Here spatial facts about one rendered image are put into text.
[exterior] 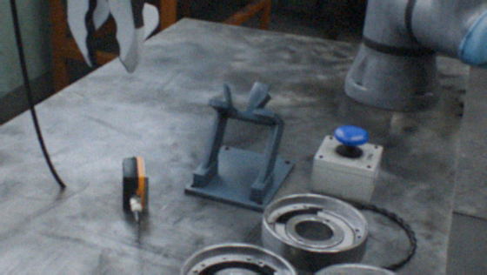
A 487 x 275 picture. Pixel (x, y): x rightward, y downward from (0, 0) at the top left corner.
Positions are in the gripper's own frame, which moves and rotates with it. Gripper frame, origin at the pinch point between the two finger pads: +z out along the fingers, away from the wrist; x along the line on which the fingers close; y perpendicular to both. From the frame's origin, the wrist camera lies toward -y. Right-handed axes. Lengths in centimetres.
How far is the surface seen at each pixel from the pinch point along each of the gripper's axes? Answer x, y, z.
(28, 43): 156, 157, 68
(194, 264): -14.8, -9.7, 14.5
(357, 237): -26.5, 3.2, 16.3
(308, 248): -23.4, -3.1, 14.4
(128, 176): -1.7, -0.4, 13.2
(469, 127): -18, 238, 110
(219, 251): -16.1, -7.0, 14.4
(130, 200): -2.9, -2.1, 15.1
